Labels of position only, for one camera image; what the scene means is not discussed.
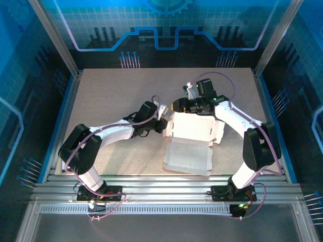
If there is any aluminium frame post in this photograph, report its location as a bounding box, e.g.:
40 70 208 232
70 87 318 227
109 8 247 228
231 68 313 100
253 0 305 78
28 0 82 78

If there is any black control box with LED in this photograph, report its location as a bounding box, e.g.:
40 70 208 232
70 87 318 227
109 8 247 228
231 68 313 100
229 203 249 219

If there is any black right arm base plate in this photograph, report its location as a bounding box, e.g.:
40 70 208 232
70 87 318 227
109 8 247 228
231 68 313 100
211 185 257 202

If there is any aluminium table side rail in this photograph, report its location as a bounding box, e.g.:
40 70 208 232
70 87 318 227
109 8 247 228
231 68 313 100
252 70 298 184
41 70 83 184

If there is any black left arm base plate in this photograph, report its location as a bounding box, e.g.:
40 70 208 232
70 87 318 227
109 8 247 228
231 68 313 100
77 185 123 202

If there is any pink and white paper box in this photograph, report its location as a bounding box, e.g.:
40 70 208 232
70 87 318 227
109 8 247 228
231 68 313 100
162 110 225 177

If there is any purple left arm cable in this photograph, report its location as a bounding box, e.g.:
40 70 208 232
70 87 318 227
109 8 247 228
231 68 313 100
64 95 162 222

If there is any white connector plug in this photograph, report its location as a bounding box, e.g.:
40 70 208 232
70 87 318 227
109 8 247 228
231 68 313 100
87 199 106 212

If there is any slotted grey cable duct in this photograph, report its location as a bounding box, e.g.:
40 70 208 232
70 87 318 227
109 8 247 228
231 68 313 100
40 204 233 215

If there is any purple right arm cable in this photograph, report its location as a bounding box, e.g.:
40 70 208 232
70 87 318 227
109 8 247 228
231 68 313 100
194 72 283 220

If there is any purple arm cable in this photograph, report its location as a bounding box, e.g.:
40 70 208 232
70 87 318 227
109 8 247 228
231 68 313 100
194 72 283 220
64 95 162 222

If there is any aluminium mounting rail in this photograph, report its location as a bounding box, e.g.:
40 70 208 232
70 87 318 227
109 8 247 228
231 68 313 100
30 173 303 202

